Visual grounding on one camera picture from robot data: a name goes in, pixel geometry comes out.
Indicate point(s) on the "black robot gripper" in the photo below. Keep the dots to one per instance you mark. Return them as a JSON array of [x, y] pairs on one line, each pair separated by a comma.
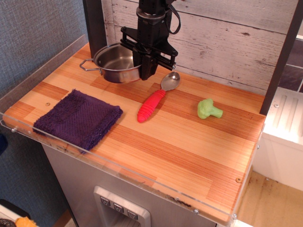
[[150, 46]]

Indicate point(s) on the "stainless steel pot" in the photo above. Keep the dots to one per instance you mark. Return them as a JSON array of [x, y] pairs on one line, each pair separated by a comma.
[[115, 64]]

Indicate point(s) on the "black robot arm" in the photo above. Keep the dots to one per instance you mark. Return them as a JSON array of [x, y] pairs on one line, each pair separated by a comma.
[[157, 19]]

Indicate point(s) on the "green toy broccoli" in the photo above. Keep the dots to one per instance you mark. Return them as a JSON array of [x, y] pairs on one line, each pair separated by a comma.
[[206, 108]]

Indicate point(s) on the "purple folded towel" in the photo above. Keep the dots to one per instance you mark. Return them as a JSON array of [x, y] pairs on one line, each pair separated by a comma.
[[79, 119]]

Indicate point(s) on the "grey toy fridge cabinet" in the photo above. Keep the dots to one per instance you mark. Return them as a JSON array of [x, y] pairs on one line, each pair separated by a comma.
[[80, 182]]

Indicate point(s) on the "silver dispenser panel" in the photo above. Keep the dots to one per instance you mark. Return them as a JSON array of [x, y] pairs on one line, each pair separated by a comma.
[[118, 208]]

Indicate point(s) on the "white toy sink unit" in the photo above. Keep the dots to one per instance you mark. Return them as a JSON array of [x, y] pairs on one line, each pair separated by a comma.
[[280, 149]]

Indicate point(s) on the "orange black object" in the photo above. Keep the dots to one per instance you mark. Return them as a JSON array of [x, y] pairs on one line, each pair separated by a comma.
[[19, 222]]

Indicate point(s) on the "red handled metal spoon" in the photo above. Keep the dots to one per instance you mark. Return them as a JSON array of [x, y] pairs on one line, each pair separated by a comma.
[[169, 82]]

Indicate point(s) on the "dark left shelf post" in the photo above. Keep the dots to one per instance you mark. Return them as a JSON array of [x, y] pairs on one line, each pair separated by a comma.
[[95, 25]]

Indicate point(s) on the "dark shelf post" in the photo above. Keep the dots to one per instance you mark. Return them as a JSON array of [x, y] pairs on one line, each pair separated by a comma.
[[283, 57], [95, 25]]

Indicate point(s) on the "clear acrylic guard rail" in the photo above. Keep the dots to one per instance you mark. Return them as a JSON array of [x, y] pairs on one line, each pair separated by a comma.
[[199, 164]]

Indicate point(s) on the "dark right shelf post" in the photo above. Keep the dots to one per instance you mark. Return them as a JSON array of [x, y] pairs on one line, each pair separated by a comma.
[[283, 57]]

